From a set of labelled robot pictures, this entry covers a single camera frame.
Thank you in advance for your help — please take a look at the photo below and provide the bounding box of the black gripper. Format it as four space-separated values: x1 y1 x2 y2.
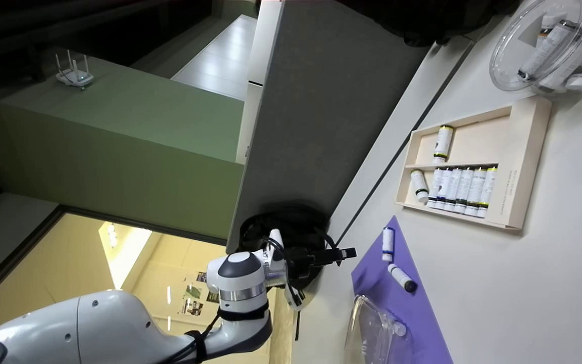
238 202 360 295

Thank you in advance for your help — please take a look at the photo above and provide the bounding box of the clear plastic bag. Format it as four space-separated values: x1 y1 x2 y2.
344 290 410 364

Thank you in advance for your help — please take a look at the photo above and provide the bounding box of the white bottle with yellow band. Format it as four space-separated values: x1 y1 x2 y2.
477 166 499 219

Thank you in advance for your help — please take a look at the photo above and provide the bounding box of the white labelled dark glass bottle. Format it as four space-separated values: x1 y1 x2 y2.
456 166 477 217
466 166 487 219
409 167 432 206
449 166 466 215
431 166 446 211

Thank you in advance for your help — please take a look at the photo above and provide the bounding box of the white router with antennas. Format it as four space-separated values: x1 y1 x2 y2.
52 47 97 91

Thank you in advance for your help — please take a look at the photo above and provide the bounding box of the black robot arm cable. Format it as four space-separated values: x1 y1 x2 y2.
157 306 273 364

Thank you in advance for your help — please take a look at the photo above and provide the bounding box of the clear glass bowl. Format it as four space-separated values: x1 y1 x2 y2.
489 0 582 95

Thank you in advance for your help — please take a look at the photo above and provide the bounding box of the purple paper mat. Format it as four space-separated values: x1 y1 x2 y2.
349 215 454 364

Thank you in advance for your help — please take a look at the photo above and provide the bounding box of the white bottle with blue band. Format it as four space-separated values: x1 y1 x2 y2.
379 227 399 264

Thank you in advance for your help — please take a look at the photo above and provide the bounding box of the green cabinet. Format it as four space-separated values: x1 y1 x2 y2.
0 56 247 240

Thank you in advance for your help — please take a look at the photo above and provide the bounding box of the white bottle with black band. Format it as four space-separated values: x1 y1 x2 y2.
386 261 420 295

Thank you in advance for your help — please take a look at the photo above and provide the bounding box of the grey partition panel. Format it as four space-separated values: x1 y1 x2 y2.
226 0 435 253

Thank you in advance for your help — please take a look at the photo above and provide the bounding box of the light wooden tray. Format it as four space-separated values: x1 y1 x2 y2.
395 95 554 236

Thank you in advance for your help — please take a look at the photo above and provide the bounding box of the small bottle yellow band logo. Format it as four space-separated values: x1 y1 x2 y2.
432 124 456 163

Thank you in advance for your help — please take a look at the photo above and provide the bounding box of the small white bottle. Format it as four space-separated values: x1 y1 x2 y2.
537 10 561 36
517 23 572 82

